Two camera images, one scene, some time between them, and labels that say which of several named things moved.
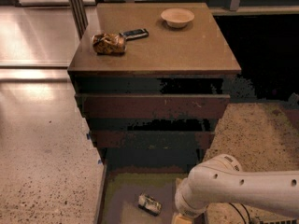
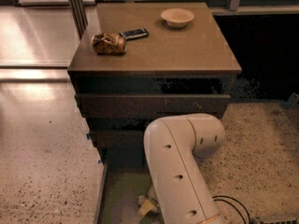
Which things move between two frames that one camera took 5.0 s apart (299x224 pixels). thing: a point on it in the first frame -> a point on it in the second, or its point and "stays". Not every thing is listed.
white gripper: [188, 211] -> [148, 206]
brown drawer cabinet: [150, 82] stays
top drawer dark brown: [151, 106] stays
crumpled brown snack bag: [111, 44] stays
